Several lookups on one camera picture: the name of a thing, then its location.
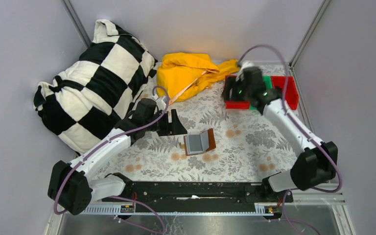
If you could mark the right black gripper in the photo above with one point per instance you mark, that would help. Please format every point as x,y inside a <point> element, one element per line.
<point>236,89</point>

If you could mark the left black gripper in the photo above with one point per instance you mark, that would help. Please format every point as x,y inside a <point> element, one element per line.
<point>165,124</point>

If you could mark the brown leather card holder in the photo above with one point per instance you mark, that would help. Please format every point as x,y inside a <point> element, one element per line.
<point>199,143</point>

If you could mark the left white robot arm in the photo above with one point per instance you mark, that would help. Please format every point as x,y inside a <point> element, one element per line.
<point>72,185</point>

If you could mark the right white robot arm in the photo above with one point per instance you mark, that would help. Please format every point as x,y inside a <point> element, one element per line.
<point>316,159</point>

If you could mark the green bin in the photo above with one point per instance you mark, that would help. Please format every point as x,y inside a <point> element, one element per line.
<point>268,82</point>

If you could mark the left red bin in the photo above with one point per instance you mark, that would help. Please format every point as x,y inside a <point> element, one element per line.
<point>236,104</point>

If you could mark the red bin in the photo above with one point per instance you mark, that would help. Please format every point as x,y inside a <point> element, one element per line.
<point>236,104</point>
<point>291,95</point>

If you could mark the right red bin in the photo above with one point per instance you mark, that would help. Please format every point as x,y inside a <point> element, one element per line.
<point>291,95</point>

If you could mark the yellow cloth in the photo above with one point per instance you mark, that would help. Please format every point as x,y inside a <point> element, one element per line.
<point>184,75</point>

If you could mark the floral table mat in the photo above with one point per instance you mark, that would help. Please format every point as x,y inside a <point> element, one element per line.
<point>248,147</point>

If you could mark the black white checkered pillow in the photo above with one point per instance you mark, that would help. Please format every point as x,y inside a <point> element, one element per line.
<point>83,103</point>

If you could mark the aluminium frame rail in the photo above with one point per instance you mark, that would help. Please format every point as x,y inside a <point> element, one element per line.
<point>316,197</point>

